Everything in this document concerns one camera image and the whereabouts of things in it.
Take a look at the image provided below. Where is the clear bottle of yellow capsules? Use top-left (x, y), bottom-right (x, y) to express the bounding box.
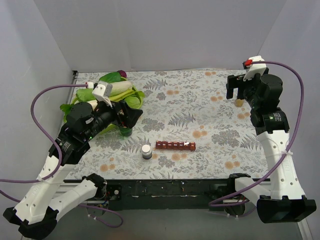
top-left (234, 99), bottom-right (245, 108)

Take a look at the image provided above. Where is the red weekly pill organizer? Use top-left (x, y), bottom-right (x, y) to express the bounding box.
top-left (155, 141), bottom-right (196, 152)

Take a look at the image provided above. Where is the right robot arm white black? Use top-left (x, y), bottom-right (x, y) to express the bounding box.
top-left (226, 73), bottom-right (317, 224)

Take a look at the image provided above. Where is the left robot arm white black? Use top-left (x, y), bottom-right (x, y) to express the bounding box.
top-left (3, 100), bottom-right (143, 240)

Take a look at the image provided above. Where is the green glass bottle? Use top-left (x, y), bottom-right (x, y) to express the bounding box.
top-left (119, 126), bottom-right (133, 137)

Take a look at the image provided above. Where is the green plastic tray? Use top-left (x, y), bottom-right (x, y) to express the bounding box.
top-left (66, 82), bottom-right (143, 139)

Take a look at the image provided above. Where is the round green cabbage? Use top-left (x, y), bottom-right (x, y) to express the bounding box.
top-left (124, 95), bottom-right (142, 109)

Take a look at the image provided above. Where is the large napa cabbage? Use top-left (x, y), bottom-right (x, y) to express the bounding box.
top-left (75, 80), bottom-right (133, 103)

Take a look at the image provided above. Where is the white vitamin pill bottle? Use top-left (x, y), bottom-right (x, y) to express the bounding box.
top-left (141, 144), bottom-right (153, 160)

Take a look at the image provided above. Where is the dark green leaf vegetable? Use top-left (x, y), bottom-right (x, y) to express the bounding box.
top-left (99, 72), bottom-right (125, 84)

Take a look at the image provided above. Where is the green leafy herb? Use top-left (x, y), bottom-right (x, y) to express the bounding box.
top-left (59, 103), bottom-right (74, 123)

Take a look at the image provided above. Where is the purple onion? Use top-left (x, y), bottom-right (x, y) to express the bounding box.
top-left (117, 70), bottom-right (127, 78)

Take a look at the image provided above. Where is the floral table mat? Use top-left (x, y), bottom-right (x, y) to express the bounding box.
top-left (67, 69), bottom-right (268, 180)

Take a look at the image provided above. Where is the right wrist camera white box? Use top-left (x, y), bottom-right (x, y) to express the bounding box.
top-left (242, 55), bottom-right (267, 82)

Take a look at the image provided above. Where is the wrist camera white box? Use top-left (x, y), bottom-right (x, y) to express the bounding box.
top-left (242, 55), bottom-right (267, 82)
top-left (92, 81), bottom-right (113, 107)

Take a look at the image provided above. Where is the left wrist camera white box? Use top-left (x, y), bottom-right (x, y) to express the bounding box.
top-left (92, 81), bottom-right (113, 107)

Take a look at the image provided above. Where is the black base frame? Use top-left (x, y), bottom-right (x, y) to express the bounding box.
top-left (37, 174), bottom-right (276, 213)

